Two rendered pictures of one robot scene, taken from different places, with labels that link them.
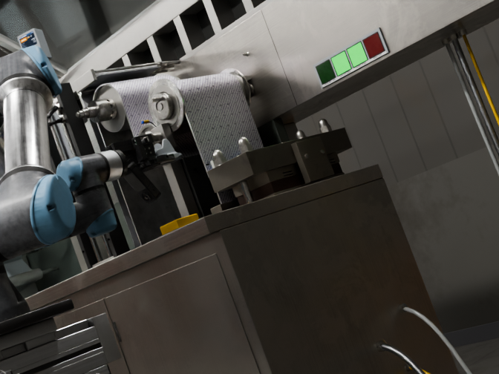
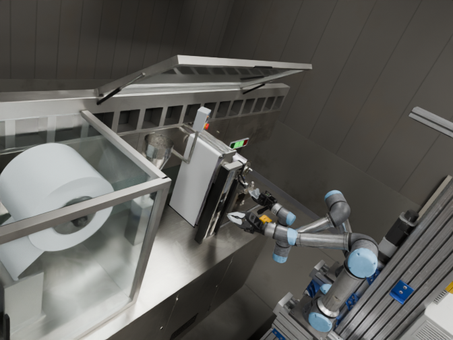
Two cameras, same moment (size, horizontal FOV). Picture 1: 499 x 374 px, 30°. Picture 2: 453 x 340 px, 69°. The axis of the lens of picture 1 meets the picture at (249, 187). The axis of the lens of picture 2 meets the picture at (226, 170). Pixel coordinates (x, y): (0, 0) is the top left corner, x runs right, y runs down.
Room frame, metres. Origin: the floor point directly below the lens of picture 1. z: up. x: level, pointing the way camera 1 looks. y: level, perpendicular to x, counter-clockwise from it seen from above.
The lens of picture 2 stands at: (3.15, 1.96, 2.26)
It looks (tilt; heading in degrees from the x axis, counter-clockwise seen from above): 29 degrees down; 254
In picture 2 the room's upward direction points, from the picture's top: 21 degrees clockwise
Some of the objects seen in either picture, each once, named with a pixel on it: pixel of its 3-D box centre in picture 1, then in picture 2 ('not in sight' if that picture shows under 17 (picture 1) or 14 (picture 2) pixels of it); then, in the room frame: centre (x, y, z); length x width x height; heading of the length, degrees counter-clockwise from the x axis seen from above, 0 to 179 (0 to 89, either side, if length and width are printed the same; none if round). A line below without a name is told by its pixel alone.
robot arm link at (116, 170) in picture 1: (107, 166); (276, 209); (2.26, 0.31, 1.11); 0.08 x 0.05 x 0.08; 44
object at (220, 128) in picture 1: (228, 137); not in sight; (2.55, 0.01, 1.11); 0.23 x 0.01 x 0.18; 134
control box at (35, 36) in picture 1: (33, 47); (203, 119); (2.93, 0.49, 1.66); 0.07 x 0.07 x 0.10; 71
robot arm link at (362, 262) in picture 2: not in sight; (341, 288); (2.11, 0.97, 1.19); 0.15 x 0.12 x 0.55; 56
